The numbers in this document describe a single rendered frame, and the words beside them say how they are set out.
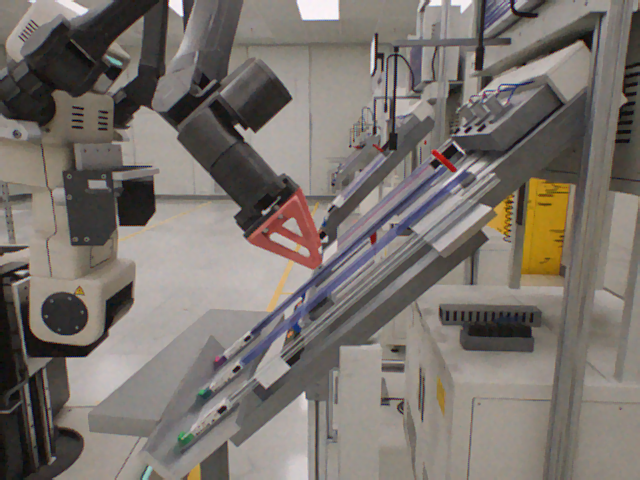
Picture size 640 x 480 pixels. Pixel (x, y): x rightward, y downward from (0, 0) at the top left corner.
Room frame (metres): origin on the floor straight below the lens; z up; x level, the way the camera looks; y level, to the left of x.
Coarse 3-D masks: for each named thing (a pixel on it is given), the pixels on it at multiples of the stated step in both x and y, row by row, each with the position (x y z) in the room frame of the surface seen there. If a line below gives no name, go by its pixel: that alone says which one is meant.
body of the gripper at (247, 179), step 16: (240, 144) 0.53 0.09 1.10; (224, 160) 0.52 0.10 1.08; (240, 160) 0.52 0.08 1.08; (256, 160) 0.53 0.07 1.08; (224, 176) 0.52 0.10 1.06; (240, 176) 0.52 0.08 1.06; (256, 176) 0.52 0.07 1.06; (272, 176) 0.53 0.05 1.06; (240, 192) 0.52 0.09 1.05; (256, 192) 0.51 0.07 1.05; (272, 192) 0.49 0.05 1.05; (240, 208) 0.54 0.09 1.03
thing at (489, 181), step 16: (496, 176) 0.54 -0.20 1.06; (480, 192) 0.54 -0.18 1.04; (448, 208) 0.55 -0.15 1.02; (464, 208) 0.54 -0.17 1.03; (432, 224) 0.55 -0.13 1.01; (416, 240) 0.54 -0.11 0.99; (400, 256) 0.54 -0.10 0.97; (384, 272) 0.54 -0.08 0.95; (368, 288) 0.54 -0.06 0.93; (336, 304) 0.55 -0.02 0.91; (352, 304) 0.54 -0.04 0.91; (320, 320) 0.54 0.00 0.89; (304, 336) 0.54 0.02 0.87; (288, 352) 0.54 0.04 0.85; (272, 368) 0.54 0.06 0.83; (256, 384) 0.54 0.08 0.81
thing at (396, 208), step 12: (444, 168) 0.77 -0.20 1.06; (432, 180) 0.77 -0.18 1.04; (420, 192) 0.77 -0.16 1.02; (396, 204) 0.77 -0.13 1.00; (384, 216) 0.77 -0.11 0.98; (372, 228) 0.77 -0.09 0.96; (360, 240) 0.77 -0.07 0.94; (348, 252) 0.77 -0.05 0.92; (336, 264) 0.77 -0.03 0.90; (312, 276) 0.78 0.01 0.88; (300, 288) 0.77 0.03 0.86; (288, 300) 0.77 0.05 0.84; (276, 312) 0.77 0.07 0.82; (264, 324) 0.77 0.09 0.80; (252, 336) 0.77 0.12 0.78
